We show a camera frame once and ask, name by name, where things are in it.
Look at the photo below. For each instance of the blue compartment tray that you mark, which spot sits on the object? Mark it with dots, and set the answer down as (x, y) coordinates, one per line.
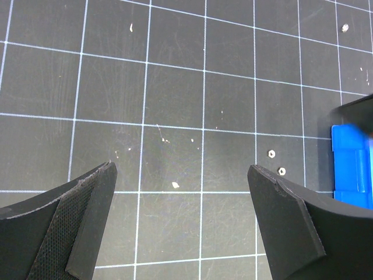
(352, 153)

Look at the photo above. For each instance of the black grid mat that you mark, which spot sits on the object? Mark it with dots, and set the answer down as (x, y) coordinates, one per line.
(183, 96)

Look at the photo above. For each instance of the small hex nut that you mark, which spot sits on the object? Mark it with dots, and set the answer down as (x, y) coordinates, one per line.
(281, 171)
(271, 153)
(344, 28)

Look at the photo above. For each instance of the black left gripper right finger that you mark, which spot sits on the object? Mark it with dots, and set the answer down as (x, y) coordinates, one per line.
(307, 235)

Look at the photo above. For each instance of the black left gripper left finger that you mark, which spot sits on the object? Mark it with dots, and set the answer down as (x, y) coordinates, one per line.
(57, 234)

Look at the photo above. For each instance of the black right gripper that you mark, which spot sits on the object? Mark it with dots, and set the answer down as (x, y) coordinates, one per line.
(358, 113)

